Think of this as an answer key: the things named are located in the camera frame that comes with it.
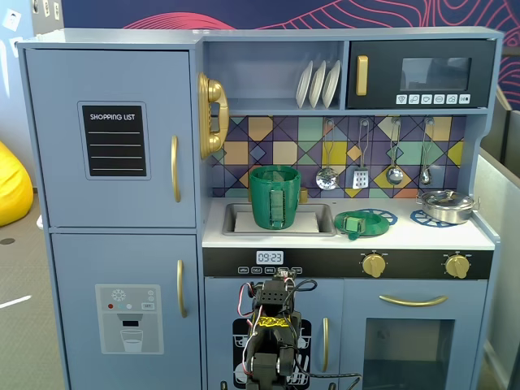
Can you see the grey sink basin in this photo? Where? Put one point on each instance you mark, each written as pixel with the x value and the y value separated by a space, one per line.
pixel 325 221

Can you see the blue fridge door with chalkboard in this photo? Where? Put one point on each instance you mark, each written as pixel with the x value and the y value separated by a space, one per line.
pixel 61 162

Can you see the black shopping list chalkboard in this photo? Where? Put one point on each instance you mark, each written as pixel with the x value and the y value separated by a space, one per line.
pixel 114 141

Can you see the green plastic container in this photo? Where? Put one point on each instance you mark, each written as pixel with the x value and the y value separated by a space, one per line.
pixel 274 191

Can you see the white plate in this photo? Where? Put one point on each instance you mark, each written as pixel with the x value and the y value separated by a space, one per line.
pixel 304 85
pixel 317 84
pixel 331 83

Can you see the yellow bean bag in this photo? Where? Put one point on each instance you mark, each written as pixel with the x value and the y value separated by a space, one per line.
pixel 12 187

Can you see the blue oven door with window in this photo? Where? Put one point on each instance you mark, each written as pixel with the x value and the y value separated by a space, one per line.
pixel 357 300

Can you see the gold toy telephone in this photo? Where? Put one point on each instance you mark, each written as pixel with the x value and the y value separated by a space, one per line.
pixel 215 118

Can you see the metal slotted spatula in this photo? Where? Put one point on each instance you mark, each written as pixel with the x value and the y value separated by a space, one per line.
pixel 360 178

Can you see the steel pot with lid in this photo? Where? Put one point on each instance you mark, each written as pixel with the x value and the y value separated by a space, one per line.
pixel 447 205

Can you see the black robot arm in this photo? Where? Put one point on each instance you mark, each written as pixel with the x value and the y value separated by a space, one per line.
pixel 270 345

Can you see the metal ladle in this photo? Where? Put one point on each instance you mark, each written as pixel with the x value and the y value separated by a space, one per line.
pixel 394 174

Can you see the black microwave door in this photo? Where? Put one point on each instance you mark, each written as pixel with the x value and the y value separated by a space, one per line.
pixel 386 73

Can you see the blue fridge door with dispenser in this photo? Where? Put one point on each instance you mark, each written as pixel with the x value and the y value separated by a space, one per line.
pixel 77 264

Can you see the blue dishwasher door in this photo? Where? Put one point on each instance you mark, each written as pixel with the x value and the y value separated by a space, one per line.
pixel 221 300

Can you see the gold faucet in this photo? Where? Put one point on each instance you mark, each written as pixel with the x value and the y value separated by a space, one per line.
pixel 303 195

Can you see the blue toy kitchen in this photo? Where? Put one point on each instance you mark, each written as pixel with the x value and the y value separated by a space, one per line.
pixel 122 203

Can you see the white wall socket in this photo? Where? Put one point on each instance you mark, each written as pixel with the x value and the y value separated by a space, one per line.
pixel 11 18

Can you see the green round lid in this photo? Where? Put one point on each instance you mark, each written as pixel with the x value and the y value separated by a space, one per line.
pixel 367 225

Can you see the metal skimmer spoon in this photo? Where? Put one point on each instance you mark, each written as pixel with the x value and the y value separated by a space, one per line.
pixel 327 178

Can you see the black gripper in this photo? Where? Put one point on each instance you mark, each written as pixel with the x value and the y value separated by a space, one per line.
pixel 277 297

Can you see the gold stove knob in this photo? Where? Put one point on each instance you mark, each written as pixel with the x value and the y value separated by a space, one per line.
pixel 458 266
pixel 373 265

